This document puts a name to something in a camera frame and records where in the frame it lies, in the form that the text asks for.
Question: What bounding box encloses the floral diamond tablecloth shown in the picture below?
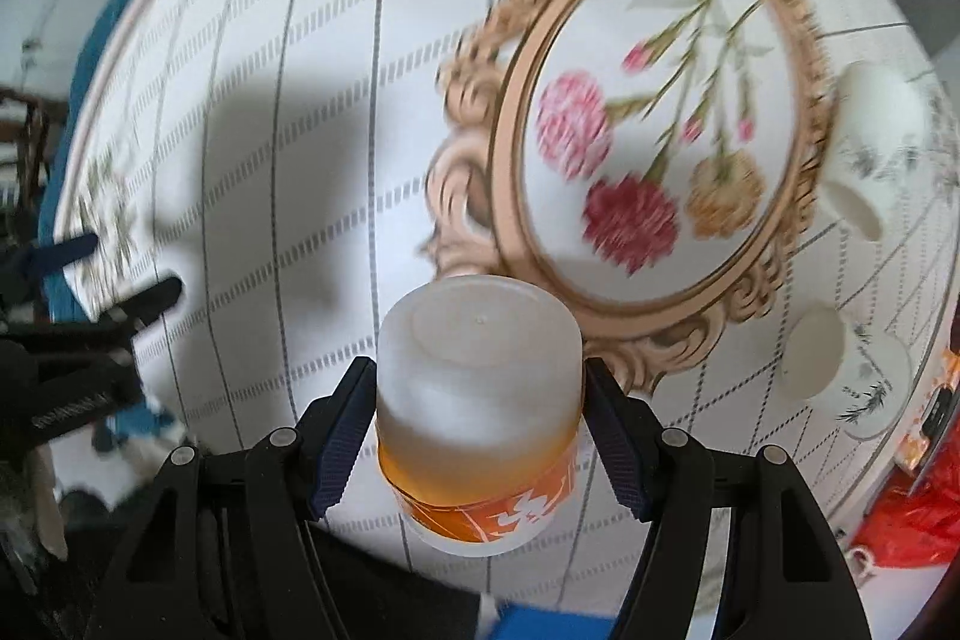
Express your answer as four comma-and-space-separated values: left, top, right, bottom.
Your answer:
52, 0, 960, 619

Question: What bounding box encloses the lying white bamboo cup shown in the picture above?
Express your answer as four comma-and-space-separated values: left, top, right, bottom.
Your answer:
779, 307, 913, 440

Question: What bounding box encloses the orange patterned box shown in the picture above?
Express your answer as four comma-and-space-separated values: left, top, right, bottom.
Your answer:
895, 347, 958, 476

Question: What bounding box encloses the orange plastic bag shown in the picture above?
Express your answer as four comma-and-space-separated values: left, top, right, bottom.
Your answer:
853, 458, 958, 569

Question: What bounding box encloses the upright white bamboo cup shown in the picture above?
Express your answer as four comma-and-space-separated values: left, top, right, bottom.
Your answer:
817, 62, 929, 244

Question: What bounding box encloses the orange and white cup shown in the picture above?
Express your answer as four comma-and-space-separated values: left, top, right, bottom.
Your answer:
376, 275, 584, 557

